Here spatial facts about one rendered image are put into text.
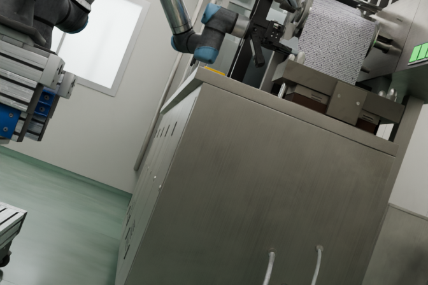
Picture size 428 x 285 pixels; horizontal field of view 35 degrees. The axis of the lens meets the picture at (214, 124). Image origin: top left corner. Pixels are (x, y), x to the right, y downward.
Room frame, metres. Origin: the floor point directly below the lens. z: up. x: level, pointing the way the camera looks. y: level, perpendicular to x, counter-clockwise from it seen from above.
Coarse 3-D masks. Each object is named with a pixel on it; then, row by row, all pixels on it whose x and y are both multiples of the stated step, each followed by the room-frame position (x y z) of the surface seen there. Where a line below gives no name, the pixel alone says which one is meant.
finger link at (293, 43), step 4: (284, 40) 2.24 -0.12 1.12; (292, 40) 2.25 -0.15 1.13; (296, 40) 2.25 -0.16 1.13; (284, 44) 2.24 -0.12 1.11; (288, 44) 2.25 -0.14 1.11; (292, 44) 2.25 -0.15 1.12; (296, 44) 2.25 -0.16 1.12; (280, 48) 2.24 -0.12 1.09; (292, 48) 2.25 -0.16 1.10; (296, 48) 2.25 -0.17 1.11; (288, 52) 2.25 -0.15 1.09; (292, 52) 2.24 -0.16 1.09; (296, 52) 2.25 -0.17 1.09
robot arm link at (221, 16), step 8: (208, 8) 2.20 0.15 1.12; (216, 8) 2.21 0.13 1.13; (224, 8) 2.22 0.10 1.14; (208, 16) 2.21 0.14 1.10; (216, 16) 2.21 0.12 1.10; (224, 16) 2.21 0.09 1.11; (232, 16) 2.21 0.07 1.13; (208, 24) 2.22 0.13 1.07; (216, 24) 2.21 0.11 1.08; (224, 24) 2.21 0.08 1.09; (232, 24) 2.21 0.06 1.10; (224, 32) 2.23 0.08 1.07
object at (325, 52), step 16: (304, 32) 2.27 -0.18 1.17; (320, 32) 2.28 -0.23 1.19; (304, 48) 2.27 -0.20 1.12; (320, 48) 2.28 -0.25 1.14; (336, 48) 2.28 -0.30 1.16; (352, 48) 2.29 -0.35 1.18; (304, 64) 2.27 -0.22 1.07; (320, 64) 2.28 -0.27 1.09; (336, 64) 2.29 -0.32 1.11; (352, 64) 2.29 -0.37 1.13; (352, 80) 2.29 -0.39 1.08
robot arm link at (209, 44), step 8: (208, 32) 2.21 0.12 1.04; (216, 32) 2.21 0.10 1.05; (192, 40) 2.26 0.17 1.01; (200, 40) 2.22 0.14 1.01; (208, 40) 2.21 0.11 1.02; (216, 40) 2.21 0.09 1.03; (192, 48) 2.26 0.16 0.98; (200, 48) 2.21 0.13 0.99; (208, 48) 2.21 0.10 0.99; (216, 48) 2.22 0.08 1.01; (200, 56) 2.21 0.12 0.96; (208, 56) 2.21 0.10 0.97; (216, 56) 2.23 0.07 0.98
